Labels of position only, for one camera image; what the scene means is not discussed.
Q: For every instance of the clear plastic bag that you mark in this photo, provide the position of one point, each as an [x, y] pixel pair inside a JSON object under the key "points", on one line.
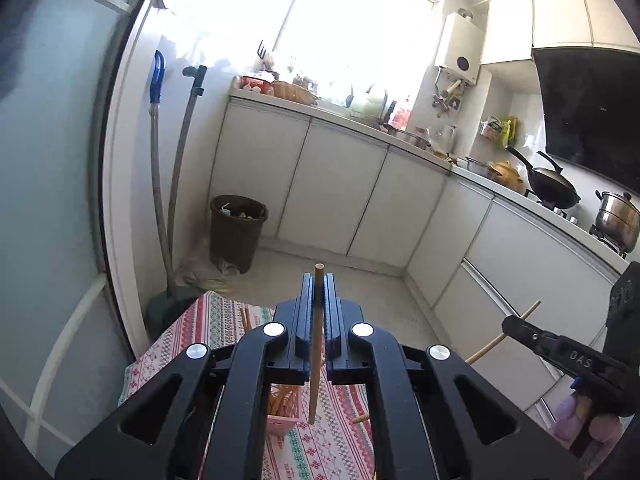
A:
{"points": [[200, 275]]}

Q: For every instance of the water heater pipes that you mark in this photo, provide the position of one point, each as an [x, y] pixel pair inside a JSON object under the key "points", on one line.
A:
{"points": [[447, 95]]}

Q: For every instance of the pink plastic lattice basket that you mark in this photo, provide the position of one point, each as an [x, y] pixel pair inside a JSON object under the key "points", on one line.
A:
{"points": [[280, 425]]}

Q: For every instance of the white wall water heater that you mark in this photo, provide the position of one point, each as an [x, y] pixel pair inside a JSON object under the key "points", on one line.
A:
{"points": [[460, 45]]}

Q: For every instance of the person's right hand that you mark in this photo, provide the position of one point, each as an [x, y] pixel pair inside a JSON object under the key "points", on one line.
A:
{"points": [[565, 415]]}

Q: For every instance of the white electric kettle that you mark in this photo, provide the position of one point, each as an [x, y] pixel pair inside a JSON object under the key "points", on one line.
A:
{"points": [[448, 139]]}

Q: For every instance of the wall rack with packets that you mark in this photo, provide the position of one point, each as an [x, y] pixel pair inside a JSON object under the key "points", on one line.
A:
{"points": [[497, 132]]}

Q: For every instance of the black wok with lid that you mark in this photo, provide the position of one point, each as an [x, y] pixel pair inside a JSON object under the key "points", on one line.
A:
{"points": [[555, 187]]}

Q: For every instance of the yellow clay pot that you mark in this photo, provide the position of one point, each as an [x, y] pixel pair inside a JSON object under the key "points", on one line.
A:
{"points": [[507, 177]]}

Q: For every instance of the light wooden chopstick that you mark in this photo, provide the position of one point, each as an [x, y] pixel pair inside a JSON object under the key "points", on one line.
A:
{"points": [[487, 347], [314, 395], [361, 417]]}

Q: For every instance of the stainless steel stock pot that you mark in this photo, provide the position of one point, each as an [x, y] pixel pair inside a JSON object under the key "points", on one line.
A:
{"points": [[617, 220]]}

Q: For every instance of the black wall hook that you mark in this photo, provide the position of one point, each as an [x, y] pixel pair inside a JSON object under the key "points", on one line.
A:
{"points": [[261, 50]]}

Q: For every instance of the bright kitchen window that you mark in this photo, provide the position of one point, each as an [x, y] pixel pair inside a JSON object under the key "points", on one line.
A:
{"points": [[360, 35]]}

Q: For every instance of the patterned striped tablecloth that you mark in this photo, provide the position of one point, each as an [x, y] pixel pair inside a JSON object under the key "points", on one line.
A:
{"points": [[210, 320]]}

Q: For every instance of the small steel pan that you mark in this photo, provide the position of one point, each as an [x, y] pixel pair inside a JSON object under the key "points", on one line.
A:
{"points": [[477, 166]]}

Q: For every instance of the dark brown trash bin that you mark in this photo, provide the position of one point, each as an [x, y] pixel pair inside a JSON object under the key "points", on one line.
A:
{"points": [[235, 240]]}

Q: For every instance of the white plastic jug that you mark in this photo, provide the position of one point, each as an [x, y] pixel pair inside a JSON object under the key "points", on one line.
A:
{"points": [[369, 101]]}

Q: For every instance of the dark green dustpan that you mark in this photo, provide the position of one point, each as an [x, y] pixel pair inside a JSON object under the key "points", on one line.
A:
{"points": [[167, 310]]}

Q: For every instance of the red bottles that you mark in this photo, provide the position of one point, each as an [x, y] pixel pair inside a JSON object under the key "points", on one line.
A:
{"points": [[401, 115]]}

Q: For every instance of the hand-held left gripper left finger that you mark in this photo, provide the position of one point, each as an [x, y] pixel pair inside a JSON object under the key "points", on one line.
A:
{"points": [[307, 310]]}

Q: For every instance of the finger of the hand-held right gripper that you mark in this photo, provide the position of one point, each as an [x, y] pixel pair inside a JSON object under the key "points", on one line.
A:
{"points": [[565, 355]]}

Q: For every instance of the frosted glass sliding door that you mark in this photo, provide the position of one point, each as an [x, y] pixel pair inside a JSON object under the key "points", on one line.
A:
{"points": [[50, 160]]}

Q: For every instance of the white upper cabinet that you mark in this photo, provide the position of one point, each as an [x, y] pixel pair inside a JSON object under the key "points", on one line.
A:
{"points": [[550, 15]]}

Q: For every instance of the woven basket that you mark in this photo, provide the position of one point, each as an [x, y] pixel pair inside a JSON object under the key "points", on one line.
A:
{"points": [[295, 92]]}

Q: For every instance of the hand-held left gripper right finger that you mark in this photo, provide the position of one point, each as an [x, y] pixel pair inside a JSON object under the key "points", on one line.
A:
{"points": [[330, 310]]}

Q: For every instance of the white base cabinet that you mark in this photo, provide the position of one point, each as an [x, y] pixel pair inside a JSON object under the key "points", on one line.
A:
{"points": [[510, 260], [325, 185]]}

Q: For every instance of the black range hood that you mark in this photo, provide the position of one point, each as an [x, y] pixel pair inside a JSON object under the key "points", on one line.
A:
{"points": [[590, 110]]}

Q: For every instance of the steel basin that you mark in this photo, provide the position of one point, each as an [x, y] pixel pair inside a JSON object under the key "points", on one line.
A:
{"points": [[410, 139]]}

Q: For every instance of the pile of wooden chopsticks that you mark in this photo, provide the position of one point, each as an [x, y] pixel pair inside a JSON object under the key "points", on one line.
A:
{"points": [[286, 400]]}

